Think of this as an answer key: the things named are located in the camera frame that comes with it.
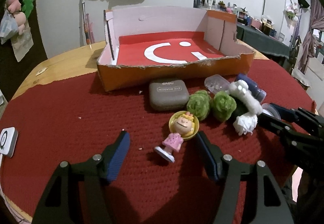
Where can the plastic bag on door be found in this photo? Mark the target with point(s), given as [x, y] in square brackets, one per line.
[9, 27]

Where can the orange tipped broom stick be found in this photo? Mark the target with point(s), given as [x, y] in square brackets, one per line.
[85, 25]

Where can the purple curtain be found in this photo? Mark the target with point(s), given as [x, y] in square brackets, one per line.
[316, 22]

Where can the green fuzzy ball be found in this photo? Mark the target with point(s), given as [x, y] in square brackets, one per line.
[223, 105]
[199, 104]

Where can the grey zippered case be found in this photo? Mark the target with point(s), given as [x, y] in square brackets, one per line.
[168, 94]

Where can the orange cardboard box tray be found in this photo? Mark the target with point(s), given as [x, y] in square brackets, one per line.
[152, 42]

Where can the white fluffy plush toy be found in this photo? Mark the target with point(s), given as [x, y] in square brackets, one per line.
[245, 123]

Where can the dark blue bottle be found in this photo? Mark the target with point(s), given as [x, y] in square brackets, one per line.
[256, 91]

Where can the yellow round cap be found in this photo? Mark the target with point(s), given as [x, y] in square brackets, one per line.
[184, 123]

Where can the blonde girl figurine pink dress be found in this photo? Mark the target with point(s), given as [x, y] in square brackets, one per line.
[171, 144]

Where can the dark green covered table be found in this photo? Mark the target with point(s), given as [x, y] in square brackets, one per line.
[267, 45]

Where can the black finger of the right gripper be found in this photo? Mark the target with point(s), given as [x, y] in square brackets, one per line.
[291, 135]
[310, 122]

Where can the pink plush toys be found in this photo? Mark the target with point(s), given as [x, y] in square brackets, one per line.
[14, 8]

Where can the red knitted table mat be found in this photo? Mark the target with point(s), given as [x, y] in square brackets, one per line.
[74, 119]

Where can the green plush toy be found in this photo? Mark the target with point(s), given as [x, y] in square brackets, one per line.
[27, 7]

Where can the small white sticker tag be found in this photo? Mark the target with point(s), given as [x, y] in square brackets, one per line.
[41, 71]

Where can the clear plastic pill box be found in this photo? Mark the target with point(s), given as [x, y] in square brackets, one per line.
[216, 83]

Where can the white wardrobe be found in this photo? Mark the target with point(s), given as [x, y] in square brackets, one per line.
[275, 11]

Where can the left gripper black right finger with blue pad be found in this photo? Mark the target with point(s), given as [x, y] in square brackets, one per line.
[264, 201]

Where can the clear round lid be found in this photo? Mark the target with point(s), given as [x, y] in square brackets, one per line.
[270, 110]

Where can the white square device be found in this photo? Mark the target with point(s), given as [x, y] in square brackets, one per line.
[8, 141]

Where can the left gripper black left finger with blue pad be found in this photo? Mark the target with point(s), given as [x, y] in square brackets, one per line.
[60, 201]

